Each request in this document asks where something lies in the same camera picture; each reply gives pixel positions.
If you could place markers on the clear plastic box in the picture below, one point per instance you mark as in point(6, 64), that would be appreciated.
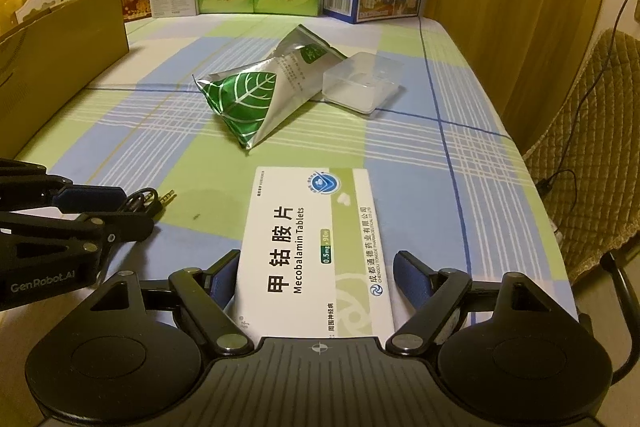
point(360, 82)

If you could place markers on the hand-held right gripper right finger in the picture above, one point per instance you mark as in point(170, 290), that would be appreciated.
point(415, 279)

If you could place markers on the white scalloped card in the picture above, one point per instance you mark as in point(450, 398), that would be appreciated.
point(37, 7)

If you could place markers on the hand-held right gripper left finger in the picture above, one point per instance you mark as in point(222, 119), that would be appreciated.
point(225, 279)

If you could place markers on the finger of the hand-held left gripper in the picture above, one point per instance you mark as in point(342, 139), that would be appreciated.
point(95, 198)
point(125, 229)

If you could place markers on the silver green leaf foil pouch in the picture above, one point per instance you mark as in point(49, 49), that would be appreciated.
point(240, 102)

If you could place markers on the checked cloth desktop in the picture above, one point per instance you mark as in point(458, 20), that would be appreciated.
point(450, 187)

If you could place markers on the white medicine box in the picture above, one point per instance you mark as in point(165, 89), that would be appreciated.
point(300, 247)

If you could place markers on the quilted cover chair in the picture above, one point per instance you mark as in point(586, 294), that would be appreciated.
point(600, 132)

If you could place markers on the brown cardboard box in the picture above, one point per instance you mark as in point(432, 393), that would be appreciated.
point(50, 67)

